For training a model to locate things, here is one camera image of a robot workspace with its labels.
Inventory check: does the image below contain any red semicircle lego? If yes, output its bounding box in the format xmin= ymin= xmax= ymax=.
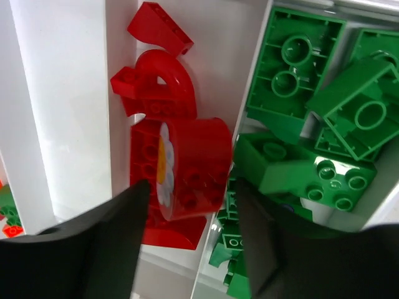
xmin=110 ymin=49 xmax=197 ymax=120

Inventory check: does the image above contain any red arch lego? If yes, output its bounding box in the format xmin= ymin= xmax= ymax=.
xmin=142 ymin=215 xmax=207 ymax=250

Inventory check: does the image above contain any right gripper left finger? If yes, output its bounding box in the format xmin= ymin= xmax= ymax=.
xmin=1 ymin=180 xmax=150 ymax=298

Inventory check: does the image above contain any red sloped lego brick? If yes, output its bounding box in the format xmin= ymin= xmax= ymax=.
xmin=127 ymin=1 xmax=194 ymax=57

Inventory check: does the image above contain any red lego pile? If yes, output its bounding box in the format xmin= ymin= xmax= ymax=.
xmin=1 ymin=184 xmax=24 ymax=239

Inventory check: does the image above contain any green lego pile in tray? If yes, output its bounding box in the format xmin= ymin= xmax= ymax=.
xmin=209 ymin=1 xmax=398 ymax=298

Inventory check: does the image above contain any red flower print lego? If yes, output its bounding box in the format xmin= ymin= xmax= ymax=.
xmin=130 ymin=117 xmax=234 ymax=222

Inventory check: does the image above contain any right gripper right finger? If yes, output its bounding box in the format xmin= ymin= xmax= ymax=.
xmin=236 ymin=179 xmax=398 ymax=298

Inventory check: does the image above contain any white three-compartment tray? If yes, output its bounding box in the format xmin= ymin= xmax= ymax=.
xmin=1 ymin=1 xmax=398 ymax=298

